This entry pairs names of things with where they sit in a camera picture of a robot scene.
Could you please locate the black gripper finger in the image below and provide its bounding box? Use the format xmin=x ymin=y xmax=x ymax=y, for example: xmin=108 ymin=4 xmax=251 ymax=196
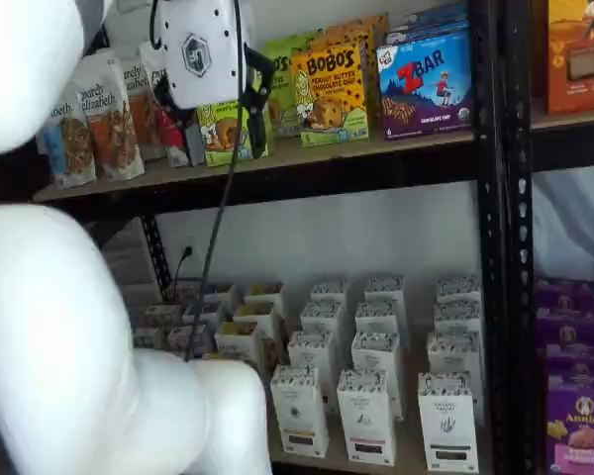
xmin=238 ymin=45 xmax=277 ymax=155
xmin=152 ymin=73 xmax=205 ymax=168

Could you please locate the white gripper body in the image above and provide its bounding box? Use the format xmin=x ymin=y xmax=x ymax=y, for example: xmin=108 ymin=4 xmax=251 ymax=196
xmin=157 ymin=0 xmax=252 ymax=111

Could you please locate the white box yellow strip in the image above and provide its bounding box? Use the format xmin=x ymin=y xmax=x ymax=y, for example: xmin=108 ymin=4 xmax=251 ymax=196
xmin=270 ymin=364 xmax=330 ymax=459

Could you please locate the green Bobo's apple pie box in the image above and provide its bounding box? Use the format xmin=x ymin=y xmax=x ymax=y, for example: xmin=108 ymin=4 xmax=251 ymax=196
xmin=264 ymin=47 xmax=299 ymax=140
xmin=195 ymin=98 xmax=273 ymax=167
xmin=264 ymin=28 xmax=324 ymax=55

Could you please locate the yellow Bobo's peanut butter box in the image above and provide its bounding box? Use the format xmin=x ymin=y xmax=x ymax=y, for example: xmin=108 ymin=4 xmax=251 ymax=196
xmin=289 ymin=42 xmax=371 ymax=148
xmin=324 ymin=22 xmax=378 ymax=130
xmin=346 ymin=12 xmax=390 ymax=48

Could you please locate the black metal shelf rack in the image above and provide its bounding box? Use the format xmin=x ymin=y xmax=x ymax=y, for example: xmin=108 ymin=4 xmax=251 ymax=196
xmin=29 ymin=0 xmax=507 ymax=475
xmin=502 ymin=0 xmax=594 ymax=475

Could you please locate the white granola box yellow label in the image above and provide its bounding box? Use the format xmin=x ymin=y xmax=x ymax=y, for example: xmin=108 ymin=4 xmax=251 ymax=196
xmin=244 ymin=281 xmax=287 ymax=318
xmin=232 ymin=301 xmax=281 ymax=342
xmin=213 ymin=321 xmax=266 ymax=367

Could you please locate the blue oatmeal box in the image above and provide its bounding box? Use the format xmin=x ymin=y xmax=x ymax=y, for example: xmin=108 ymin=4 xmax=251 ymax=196
xmin=197 ymin=282 xmax=237 ymax=306
xmin=166 ymin=324 xmax=214 ymax=358
xmin=182 ymin=301 xmax=227 ymax=328

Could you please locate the blue Zbar box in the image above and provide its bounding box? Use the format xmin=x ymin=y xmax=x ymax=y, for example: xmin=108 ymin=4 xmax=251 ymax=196
xmin=375 ymin=28 xmax=474 ymax=142
xmin=393 ymin=3 xmax=469 ymax=29
xmin=384 ymin=22 xmax=471 ymax=48

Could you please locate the green oatmeal box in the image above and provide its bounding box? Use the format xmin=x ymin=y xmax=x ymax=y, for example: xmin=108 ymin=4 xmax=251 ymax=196
xmin=132 ymin=326 xmax=168 ymax=350
xmin=141 ymin=304 xmax=183 ymax=328

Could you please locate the white box pink strip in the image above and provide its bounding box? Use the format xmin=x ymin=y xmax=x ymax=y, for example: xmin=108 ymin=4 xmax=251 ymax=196
xmin=336 ymin=368 xmax=397 ymax=466

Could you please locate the orange snack box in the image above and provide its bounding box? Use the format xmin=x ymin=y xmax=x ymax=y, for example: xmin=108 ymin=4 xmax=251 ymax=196
xmin=546 ymin=0 xmax=594 ymax=116

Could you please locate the purple Annie's snack box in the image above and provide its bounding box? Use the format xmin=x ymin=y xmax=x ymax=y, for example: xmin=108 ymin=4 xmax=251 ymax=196
xmin=544 ymin=343 xmax=594 ymax=392
xmin=545 ymin=387 xmax=594 ymax=475
xmin=534 ymin=277 xmax=594 ymax=316
xmin=537 ymin=311 xmax=594 ymax=347

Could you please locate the white box teal strip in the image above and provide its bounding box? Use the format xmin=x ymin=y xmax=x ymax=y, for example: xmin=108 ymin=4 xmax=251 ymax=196
xmin=417 ymin=371 xmax=480 ymax=474

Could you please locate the granola bag orange label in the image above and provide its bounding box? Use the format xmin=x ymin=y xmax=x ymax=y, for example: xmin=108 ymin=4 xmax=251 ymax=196
xmin=73 ymin=48 xmax=146 ymax=182
xmin=118 ymin=47 xmax=167 ymax=162

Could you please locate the granola bag red label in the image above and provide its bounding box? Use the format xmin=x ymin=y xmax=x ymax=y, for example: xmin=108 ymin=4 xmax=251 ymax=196
xmin=138 ymin=42 xmax=204 ymax=167

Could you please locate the granola bag blue label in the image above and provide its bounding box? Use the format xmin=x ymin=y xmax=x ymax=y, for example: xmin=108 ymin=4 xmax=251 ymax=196
xmin=35 ymin=93 xmax=98 ymax=192

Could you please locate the white plastic sheet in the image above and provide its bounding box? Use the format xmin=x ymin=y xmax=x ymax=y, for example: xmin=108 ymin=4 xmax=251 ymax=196
xmin=532 ymin=165 xmax=594 ymax=283

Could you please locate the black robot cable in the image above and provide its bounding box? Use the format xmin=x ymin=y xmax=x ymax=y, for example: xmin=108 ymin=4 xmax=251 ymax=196
xmin=148 ymin=0 xmax=247 ymax=365

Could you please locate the white wall outlet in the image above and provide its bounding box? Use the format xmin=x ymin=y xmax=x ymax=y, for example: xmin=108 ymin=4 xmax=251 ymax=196
xmin=179 ymin=236 xmax=200 ymax=264

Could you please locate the black power cord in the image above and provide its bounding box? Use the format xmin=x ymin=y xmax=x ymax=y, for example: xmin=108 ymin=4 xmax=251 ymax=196
xmin=169 ymin=245 xmax=195 ymax=304

